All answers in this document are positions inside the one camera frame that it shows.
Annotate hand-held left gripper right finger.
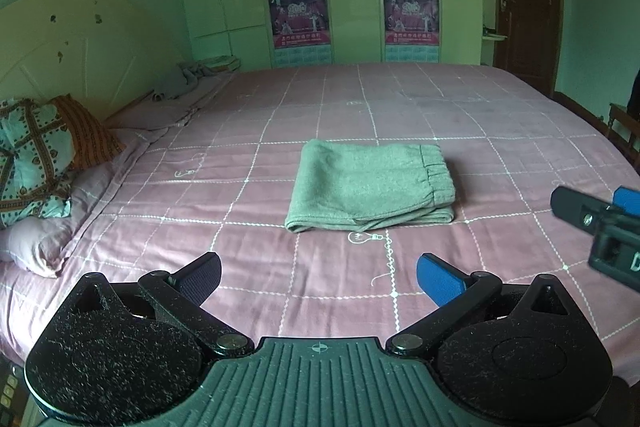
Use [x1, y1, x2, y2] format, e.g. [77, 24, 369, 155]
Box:
[385, 252, 577, 358]

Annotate dark device with buttons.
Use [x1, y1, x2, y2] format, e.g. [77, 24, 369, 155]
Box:
[0, 356, 27, 427]

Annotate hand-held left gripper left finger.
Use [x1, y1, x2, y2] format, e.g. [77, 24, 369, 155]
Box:
[65, 251, 256, 361]

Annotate pink pillow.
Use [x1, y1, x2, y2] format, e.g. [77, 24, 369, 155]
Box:
[104, 72, 236, 131]
[0, 164, 119, 279]

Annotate teal patterned pillow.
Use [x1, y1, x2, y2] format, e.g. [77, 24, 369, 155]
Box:
[0, 99, 77, 229]

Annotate folded cloth stack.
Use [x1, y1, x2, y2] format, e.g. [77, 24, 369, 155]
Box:
[199, 55, 241, 76]

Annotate orange striped pillow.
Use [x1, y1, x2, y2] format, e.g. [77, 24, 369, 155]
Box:
[49, 94, 127, 171]

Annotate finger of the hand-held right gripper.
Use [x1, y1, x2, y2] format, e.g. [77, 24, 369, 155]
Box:
[550, 185, 614, 236]
[613, 186, 640, 221]

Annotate crumpled grey cloth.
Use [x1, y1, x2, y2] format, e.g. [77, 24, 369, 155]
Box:
[152, 62, 212, 102]

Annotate wooden chair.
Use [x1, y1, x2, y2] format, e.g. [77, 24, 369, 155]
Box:
[607, 102, 640, 154]

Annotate pink checked bedsheet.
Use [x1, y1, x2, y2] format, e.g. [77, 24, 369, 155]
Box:
[0, 62, 640, 383]

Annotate grey-green pants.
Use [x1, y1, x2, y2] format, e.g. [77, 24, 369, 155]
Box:
[284, 139, 457, 234]

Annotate dark wooden door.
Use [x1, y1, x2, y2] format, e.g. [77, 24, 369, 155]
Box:
[491, 0, 567, 98]

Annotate cream wooden headboard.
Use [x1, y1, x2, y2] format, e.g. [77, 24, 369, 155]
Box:
[0, 0, 199, 128]

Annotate pink wall poster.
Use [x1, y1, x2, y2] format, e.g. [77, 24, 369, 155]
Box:
[382, 0, 442, 64]
[266, 0, 335, 66]

